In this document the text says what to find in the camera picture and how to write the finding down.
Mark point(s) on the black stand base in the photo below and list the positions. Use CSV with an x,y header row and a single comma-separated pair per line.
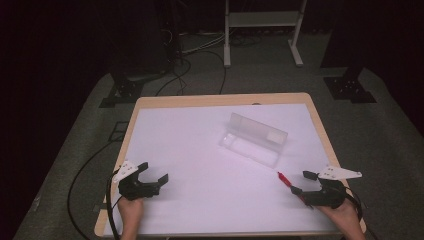
x,y
126,90
348,88

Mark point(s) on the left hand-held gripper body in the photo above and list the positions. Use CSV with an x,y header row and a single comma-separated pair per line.
x,y
135,190

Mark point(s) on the person's left hand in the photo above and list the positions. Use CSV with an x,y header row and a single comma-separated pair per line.
x,y
130,213

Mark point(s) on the clear plastic pencil case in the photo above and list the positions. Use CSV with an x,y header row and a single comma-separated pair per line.
x,y
253,140

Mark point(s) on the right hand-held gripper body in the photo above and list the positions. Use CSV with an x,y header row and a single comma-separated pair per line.
x,y
328,196

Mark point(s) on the red pen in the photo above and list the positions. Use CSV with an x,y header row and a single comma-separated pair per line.
x,y
285,179

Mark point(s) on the white metal stand frame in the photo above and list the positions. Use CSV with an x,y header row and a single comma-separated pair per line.
x,y
227,40

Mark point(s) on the white table mat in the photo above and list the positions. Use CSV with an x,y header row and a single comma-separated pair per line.
x,y
206,173

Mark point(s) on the small black floor frame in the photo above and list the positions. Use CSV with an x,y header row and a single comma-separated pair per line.
x,y
119,131

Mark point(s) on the person's right hand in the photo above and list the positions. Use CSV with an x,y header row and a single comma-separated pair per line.
x,y
343,216

